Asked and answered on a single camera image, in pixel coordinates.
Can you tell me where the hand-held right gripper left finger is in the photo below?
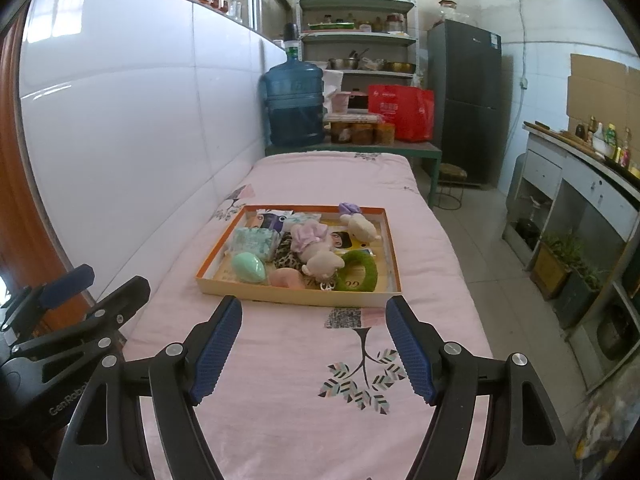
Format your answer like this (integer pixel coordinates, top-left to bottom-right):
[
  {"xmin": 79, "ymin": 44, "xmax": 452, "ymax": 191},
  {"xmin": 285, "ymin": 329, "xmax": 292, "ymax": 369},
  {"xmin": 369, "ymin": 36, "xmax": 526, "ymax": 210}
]
[{"xmin": 52, "ymin": 294, "xmax": 244, "ymax": 480}]

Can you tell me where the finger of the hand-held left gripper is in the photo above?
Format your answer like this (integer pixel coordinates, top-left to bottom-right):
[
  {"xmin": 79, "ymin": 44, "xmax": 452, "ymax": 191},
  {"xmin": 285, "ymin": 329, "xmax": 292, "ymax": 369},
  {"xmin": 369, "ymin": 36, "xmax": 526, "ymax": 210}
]
[
  {"xmin": 10, "ymin": 275, "xmax": 151, "ymax": 359},
  {"xmin": 0, "ymin": 263, "xmax": 96, "ymax": 331}
]

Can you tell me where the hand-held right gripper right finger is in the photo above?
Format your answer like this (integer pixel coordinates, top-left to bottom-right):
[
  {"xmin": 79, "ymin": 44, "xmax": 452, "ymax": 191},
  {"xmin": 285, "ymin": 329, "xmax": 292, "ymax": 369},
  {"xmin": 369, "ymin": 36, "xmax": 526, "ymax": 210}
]
[{"xmin": 385, "ymin": 295, "xmax": 576, "ymax": 480}]

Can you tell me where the green sponge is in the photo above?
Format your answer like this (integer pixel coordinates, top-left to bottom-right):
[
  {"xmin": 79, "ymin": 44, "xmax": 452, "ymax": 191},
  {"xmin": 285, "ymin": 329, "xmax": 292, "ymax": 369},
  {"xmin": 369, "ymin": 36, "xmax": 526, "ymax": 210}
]
[{"xmin": 231, "ymin": 252, "xmax": 266, "ymax": 285}]

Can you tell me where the green fuzzy ring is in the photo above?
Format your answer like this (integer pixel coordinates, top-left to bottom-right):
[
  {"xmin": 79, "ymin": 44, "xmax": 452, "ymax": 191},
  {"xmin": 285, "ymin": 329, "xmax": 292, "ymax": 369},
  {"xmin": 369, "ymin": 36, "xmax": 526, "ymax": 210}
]
[{"xmin": 332, "ymin": 251, "xmax": 379, "ymax": 292}]

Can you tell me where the orange-rimmed cardboard box tray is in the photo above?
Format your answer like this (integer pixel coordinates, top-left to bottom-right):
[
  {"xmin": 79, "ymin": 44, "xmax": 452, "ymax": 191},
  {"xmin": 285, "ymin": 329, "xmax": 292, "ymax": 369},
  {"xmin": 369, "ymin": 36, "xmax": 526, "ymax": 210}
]
[{"xmin": 195, "ymin": 204, "xmax": 403, "ymax": 308}]

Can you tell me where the peach makeup sponge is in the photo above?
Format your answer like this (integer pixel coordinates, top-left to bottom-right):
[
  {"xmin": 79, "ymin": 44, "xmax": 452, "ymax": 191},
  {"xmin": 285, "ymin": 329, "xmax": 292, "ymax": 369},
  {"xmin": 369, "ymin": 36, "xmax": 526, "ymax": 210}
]
[{"xmin": 269, "ymin": 267, "xmax": 306, "ymax": 290}]

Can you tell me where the green tissue pack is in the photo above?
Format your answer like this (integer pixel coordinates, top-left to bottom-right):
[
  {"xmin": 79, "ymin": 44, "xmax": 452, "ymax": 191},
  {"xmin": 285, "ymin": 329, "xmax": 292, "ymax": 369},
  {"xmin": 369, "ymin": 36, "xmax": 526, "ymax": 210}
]
[{"xmin": 231, "ymin": 226, "xmax": 281, "ymax": 262}]

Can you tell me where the leopard print scrunchie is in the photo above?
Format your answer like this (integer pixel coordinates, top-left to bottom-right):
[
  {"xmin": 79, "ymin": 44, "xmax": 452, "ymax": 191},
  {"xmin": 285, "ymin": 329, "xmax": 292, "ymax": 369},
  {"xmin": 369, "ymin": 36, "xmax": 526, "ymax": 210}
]
[{"xmin": 272, "ymin": 237, "xmax": 306, "ymax": 271}]

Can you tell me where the beige plush toy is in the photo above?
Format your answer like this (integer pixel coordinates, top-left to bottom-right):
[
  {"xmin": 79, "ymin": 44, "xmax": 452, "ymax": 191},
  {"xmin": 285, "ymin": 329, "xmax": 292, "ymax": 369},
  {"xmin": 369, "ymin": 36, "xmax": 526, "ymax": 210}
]
[
  {"xmin": 345, "ymin": 214, "xmax": 382, "ymax": 243},
  {"xmin": 301, "ymin": 245, "xmax": 346, "ymax": 291}
]

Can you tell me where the yellow face mask packet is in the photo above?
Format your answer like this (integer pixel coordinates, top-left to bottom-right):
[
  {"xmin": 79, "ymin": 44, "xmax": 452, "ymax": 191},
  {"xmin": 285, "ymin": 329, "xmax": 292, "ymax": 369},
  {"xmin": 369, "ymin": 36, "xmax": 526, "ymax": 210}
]
[{"xmin": 325, "ymin": 227, "xmax": 376, "ymax": 256}]

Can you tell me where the pale pink scrunchie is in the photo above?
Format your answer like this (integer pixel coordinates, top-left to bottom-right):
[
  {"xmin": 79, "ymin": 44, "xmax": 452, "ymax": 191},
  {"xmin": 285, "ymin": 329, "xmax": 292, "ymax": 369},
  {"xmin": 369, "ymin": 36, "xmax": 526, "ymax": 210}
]
[{"xmin": 290, "ymin": 222, "xmax": 328, "ymax": 253}]

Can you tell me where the pale green plastic packet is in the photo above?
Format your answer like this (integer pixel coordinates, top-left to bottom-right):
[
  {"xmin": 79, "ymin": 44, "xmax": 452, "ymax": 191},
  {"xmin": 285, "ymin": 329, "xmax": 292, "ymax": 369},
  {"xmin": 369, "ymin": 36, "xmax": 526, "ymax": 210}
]
[{"xmin": 284, "ymin": 212, "xmax": 322, "ymax": 231}]

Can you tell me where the brown planter box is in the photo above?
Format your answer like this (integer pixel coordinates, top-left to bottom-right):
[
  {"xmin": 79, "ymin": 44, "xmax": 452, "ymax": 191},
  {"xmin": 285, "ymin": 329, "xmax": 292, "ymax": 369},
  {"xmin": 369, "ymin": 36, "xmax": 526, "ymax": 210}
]
[{"xmin": 530, "ymin": 232, "xmax": 576, "ymax": 301}]

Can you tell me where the dark planter box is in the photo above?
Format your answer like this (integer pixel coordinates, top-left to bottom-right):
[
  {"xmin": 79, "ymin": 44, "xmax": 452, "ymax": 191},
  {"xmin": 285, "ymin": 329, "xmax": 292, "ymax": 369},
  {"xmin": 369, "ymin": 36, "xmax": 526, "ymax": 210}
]
[{"xmin": 555, "ymin": 270, "xmax": 606, "ymax": 331}]

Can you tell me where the round wicker stool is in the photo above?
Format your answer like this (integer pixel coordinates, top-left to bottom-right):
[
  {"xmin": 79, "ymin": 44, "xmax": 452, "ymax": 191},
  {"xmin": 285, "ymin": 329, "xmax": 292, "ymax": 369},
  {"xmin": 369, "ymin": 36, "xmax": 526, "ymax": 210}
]
[{"xmin": 432, "ymin": 163, "xmax": 468, "ymax": 211}]

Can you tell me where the pink printed bed blanket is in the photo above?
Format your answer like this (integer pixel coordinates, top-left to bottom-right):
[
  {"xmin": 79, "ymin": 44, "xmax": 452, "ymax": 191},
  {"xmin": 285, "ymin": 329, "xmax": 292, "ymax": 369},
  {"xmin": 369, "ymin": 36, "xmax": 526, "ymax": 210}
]
[{"xmin": 122, "ymin": 152, "xmax": 493, "ymax": 480}]

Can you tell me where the black wok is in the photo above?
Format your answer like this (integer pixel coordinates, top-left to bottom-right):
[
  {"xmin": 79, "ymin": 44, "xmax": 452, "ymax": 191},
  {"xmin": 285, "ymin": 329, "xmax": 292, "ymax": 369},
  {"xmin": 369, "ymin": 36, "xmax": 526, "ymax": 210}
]
[{"xmin": 595, "ymin": 305, "xmax": 638, "ymax": 361}]

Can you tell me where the flat clear plastic container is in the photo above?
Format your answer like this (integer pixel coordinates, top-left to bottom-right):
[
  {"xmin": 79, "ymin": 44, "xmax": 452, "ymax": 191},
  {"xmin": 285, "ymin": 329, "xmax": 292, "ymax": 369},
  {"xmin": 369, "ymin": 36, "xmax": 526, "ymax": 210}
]
[{"xmin": 324, "ymin": 113, "xmax": 383, "ymax": 125}]

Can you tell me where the grey kitchen counter cabinet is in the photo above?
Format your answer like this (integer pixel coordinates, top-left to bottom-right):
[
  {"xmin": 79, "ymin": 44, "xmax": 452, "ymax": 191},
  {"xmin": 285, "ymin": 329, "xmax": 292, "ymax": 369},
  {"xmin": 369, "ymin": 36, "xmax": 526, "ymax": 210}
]
[{"xmin": 502, "ymin": 121, "xmax": 640, "ymax": 391}]

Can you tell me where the red shopping bag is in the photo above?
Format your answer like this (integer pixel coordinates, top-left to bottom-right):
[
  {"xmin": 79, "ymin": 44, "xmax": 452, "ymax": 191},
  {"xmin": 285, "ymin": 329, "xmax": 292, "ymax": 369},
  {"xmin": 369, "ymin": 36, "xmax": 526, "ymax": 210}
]
[{"xmin": 368, "ymin": 84, "xmax": 435, "ymax": 142}]

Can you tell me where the dark grey fridge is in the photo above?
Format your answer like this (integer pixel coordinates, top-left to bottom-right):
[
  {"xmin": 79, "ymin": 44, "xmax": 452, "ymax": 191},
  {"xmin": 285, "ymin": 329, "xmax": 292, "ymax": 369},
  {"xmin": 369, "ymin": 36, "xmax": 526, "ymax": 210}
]
[{"xmin": 427, "ymin": 20, "xmax": 502, "ymax": 190}]

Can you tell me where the pink white small appliance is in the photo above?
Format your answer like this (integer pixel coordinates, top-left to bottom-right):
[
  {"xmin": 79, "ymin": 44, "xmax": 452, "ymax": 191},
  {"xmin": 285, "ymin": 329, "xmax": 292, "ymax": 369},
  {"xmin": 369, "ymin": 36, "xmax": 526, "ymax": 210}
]
[{"xmin": 327, "ymin": 91, "xmax": 369, "ymax": 115}]

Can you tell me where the blue water jug with pump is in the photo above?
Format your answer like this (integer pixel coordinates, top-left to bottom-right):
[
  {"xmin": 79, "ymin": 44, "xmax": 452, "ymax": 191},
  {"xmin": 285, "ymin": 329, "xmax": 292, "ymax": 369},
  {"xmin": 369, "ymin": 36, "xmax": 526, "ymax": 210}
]
[{"xmin": 258, "ymin": 22, "xmax": 326, "ymax": 147}]

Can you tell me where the white plastic bag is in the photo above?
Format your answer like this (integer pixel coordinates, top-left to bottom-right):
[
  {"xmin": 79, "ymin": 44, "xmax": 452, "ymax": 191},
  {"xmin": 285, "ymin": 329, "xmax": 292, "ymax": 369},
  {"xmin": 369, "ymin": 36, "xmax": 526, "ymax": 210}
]
[{"xmin": 322, "ymin": 70, "xmax": 344, "ymax": 98}]

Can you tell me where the white shelf rack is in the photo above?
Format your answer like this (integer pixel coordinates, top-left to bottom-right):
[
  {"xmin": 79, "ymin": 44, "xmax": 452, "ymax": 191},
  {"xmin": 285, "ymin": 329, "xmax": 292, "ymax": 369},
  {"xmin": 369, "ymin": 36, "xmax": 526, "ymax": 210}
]
[{"xmin": 296, "ymin": 0, "xmax": 418, "ymax": 88}]

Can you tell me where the brown wooden door frame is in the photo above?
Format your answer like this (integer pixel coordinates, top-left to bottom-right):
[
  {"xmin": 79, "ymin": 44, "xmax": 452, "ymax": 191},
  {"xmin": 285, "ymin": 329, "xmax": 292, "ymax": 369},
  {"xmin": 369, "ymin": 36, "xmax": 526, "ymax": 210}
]
[{"xmin": 0, "ymin": 15, "xmax": 101, "ymax": 311}]

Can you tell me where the cardboard sheet on wall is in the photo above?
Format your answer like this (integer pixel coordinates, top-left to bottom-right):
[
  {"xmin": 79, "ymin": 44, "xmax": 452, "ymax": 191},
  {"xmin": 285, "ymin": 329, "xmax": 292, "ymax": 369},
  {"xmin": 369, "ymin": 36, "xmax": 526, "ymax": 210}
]
[{"xmin": 566, "ymin": 53, "xmax": 640, "ymax": 131}]

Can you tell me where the wall cable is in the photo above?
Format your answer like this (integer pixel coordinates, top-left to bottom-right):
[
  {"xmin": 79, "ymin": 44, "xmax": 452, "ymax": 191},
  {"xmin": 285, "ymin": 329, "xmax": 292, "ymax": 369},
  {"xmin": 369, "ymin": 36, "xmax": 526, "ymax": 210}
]
[{"xmin": 512, "ymin": 0, "xmax": 531, "ymax": 126}]

